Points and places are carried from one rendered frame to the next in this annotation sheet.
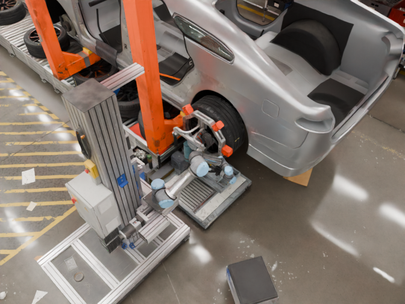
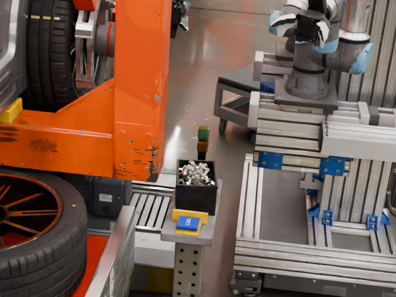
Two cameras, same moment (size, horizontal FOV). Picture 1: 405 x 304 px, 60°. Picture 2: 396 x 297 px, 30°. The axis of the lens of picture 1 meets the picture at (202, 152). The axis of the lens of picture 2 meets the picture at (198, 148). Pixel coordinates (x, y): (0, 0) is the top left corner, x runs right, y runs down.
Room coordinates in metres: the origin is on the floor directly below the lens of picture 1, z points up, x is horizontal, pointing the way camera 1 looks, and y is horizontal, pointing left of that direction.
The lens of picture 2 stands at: (3.95, 2.52, 1.74)
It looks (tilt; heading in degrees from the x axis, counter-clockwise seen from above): 25 degrees down; 233
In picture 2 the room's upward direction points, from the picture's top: 4 degrees clockwise
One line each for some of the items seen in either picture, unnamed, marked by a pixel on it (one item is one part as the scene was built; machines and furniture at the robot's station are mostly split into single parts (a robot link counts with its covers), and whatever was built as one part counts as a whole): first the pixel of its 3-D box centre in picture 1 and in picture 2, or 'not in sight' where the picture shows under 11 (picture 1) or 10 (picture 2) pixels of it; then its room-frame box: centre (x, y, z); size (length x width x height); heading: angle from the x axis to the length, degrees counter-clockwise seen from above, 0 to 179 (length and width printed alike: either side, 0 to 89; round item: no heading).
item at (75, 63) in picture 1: (79, 55); not in sight; (4.22, 1.71, 0.69); 0.52 x 0.17 x 0.35; 138
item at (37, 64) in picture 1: (53, 53); not in sight; (5.00, 2.44, 0.20); 1.00 x 0.86 x 0.39; 48
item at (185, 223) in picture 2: not in sight; (188, 224); (2.67, 0.83, 0.47); 0.07 x 0.07 x 0.02; 48
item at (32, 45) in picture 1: (47, 40); not in sight; (5.07, 2.51, 0.39); 0.66 x 0.66 x 0.24
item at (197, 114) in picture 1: (203, 136); (100, 38); (2.54, -0.01, 0.85); 0.54 x 0.07 x 0.54; 48
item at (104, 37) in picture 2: (198, 139); (118, 40); (2.49, 0.04, 0.85); 0.21 x 0.14 x 0.14; 138
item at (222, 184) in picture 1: (214, 171); not in sight; (2.64, -0.15, 0.13); 0.50 x 0.36 x 0.10; 48
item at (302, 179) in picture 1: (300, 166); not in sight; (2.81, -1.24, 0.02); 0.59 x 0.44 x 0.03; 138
